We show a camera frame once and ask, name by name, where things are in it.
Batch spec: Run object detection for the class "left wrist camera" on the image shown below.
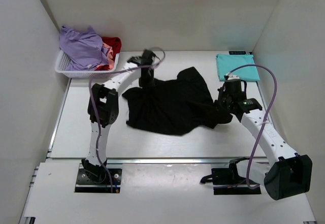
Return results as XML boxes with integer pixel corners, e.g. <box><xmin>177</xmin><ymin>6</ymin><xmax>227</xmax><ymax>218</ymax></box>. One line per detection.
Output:
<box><xmin>140</xmin><ymin>49</ymin><xmax>157</xmax><ymax>66</ymax></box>

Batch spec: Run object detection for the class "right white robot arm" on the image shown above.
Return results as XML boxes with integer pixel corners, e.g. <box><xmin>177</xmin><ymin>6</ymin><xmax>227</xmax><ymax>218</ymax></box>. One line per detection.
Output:
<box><xmin>217</xmin><ymin>79</ymin><xmax>312</xmax><ymax>200</ymax></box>

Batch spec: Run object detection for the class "purple t shirt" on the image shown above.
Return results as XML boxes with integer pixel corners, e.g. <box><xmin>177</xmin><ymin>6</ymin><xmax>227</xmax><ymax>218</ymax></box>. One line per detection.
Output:
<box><xmin>59</xmin><ymin>26</ymin><xmax>109</xmax><ymax>71</ymax></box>

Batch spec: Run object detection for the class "white plastic basket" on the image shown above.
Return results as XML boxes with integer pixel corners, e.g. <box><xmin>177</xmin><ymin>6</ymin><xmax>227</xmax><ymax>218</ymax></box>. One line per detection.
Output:
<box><xmin>55</xmin><ymin>50</ymin><xmax>120</xmax><ymax>79</ymax></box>

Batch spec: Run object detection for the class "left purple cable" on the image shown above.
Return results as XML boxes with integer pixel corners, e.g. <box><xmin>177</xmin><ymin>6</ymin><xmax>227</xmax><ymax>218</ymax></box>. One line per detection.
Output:
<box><xmin>88</xmin><ymin>47</ymin><xmax>166</xmax><ymax>193</ymax></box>

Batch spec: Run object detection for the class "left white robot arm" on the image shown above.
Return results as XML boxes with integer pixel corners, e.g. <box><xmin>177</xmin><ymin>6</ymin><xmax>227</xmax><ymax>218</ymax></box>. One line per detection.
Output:
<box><xmin>81</xmin><ymin>51</ymin><xmax>161</xmax><ymax>184</ymax></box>

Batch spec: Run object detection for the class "black cable at base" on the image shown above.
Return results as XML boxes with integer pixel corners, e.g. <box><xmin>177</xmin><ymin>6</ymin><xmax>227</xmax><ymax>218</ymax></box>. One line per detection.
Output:
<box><xmin>199</xmin><ymin>171</ymin><xmax>216</xmax><ymax>183</ymax></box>

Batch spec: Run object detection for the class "folded teal t shirt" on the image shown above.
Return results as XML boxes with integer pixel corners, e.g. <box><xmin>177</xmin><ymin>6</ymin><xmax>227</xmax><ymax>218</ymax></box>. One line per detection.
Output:
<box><xmin>216</xmin><ymin>54</ymin><xmax>260</xmax><ymax>82</ymax></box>

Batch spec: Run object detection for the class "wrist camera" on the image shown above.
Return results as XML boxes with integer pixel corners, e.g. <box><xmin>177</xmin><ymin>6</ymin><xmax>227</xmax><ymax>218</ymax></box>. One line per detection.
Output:
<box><xmin>224</xmin><ymin>74</ymin><xmax>247</xmax><ymax>100</ymax></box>
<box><xmin>140</xmin><ymin>49</ymin><xmax>157</xmax><ymax>66</ymax></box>

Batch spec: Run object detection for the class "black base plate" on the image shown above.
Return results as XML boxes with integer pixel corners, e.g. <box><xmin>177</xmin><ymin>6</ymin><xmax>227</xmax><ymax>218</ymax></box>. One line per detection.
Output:
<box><xmin>211</xmin><ymin>168</ymin><xmax>262</xmax><ymax>196</ymax></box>
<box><xmin>74</xmin><ymin>166</ymin><xmax>122</xmax><ymax>194</ymax></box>

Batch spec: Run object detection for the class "black t shirt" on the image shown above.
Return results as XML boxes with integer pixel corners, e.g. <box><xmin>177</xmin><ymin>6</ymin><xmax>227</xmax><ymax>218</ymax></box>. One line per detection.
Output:
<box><xmin>122</xmin><ymin>67</ymin><xmax>233</xmax><ymax>136</ymax></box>

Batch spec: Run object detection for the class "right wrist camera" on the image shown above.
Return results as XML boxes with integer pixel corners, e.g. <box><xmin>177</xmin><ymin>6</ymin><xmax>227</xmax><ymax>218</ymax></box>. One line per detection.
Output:
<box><xmin>224</xmin><ymin>74</ymin><xmax>247</xmax><ymax>100</ymax></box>

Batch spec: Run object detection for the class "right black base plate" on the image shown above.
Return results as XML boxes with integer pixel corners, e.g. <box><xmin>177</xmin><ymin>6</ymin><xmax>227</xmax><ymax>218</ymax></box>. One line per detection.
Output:
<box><xmin>211</xmin><ymin>168</ymin><xmax>262</xmax><ymax>196</ymax></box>

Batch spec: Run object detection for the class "black label plate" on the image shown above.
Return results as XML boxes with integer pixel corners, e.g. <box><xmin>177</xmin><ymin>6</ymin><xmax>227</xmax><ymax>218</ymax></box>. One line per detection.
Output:
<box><xmin>229</xmin><ymin>51</ymin><xmax>246</xmax><ymax>55</ymax></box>

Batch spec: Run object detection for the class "pink t shirt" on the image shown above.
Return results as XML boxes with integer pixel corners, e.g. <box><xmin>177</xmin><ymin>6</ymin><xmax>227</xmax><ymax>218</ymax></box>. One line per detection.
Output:
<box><xmin>103</xmin><ymin>43</ymin><xmax>115</xmax><ymax>70</ymax></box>

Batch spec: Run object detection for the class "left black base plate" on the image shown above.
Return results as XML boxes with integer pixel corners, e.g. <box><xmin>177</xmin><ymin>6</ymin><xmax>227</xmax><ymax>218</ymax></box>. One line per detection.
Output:
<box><xmin>74</xmin><ymin>166</ymin><xmax>122</xmax><ymax>194</ymax></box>

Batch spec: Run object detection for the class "red t shirt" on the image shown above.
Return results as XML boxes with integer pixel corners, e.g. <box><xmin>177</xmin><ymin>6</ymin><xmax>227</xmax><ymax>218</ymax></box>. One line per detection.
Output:
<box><xmin>95</xmin><ymin>37</ymin><xmax>122</xmax><ymax>71</ymax></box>

